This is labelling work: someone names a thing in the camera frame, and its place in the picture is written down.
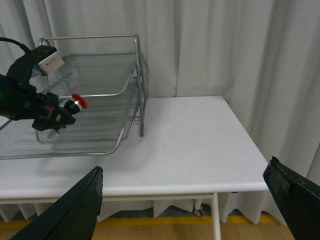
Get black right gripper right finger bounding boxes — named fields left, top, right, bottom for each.
left=263, top=156, right=320, bottom=240

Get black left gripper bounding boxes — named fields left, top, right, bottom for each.
left=5, top=46, right=76, bottom=132

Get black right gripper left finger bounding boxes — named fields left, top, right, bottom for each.
left=11, top=166, right=103, bottom=240

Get red emergency stop button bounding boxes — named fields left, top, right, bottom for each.
left=63, top=93, right=88, bottom=115

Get silver mesh tiered rack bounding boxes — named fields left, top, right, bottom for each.
left=0, top=34, right=148, bottom=160

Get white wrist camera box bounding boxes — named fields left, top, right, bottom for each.
left=37, top=51, right=65, bottom=76

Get black camera cable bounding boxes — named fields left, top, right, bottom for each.
left=0, top=36, right=32, bottom=54

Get white table leg frame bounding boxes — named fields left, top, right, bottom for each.
left=0, top=192, right=222, bottom=240

